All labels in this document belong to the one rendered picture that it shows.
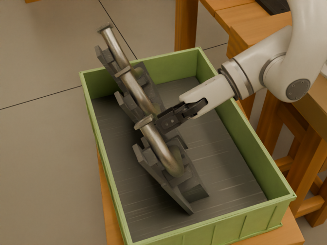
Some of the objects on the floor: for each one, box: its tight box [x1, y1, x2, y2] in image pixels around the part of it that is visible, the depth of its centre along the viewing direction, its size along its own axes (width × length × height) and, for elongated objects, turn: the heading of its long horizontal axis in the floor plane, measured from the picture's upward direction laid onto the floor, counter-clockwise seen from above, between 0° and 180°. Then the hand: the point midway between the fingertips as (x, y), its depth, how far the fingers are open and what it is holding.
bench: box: [174, 0, 271, 121], centre depth 215 cm, size 70×149×88 cm, turn 111°
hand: (163, 122), depth 79 cm, fingers open, 8 cm apart
